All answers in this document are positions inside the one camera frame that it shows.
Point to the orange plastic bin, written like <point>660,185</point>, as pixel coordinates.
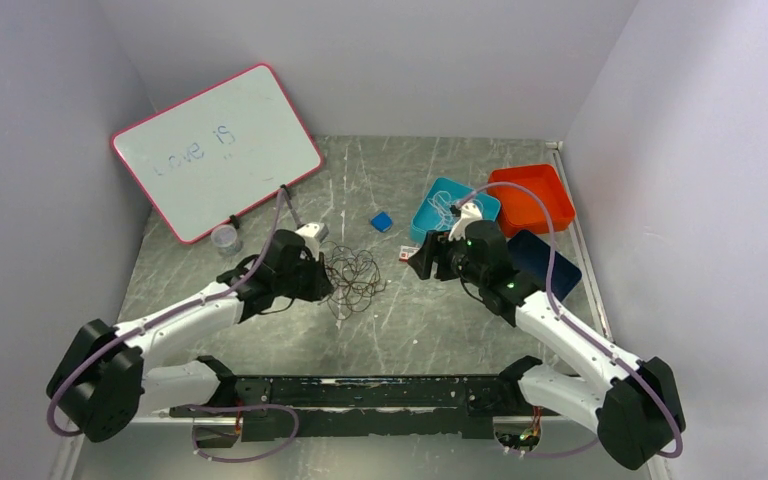
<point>519,211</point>

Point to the pink framed whiteboard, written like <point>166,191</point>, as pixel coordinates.
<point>219,153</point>

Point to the red white small card box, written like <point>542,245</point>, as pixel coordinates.
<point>406,252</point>

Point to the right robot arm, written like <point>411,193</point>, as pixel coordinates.
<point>632,406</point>

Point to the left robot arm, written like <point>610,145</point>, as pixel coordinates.
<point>111,374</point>

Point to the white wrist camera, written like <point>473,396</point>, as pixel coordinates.
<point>469,213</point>
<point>313,234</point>

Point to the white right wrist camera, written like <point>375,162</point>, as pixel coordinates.
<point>469,213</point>

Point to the light blue plastic bin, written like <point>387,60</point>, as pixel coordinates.
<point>434,212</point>

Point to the small blue stamp block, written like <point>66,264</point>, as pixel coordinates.
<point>381,222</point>

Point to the small clear plastic cup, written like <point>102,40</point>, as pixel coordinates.
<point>226,240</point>

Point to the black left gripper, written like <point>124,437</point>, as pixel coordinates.
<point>321,285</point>

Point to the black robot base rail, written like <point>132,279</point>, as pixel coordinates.
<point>267,408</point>

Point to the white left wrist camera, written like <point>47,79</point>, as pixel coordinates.
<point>313,234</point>

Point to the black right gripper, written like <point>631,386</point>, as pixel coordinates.
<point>422,260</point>

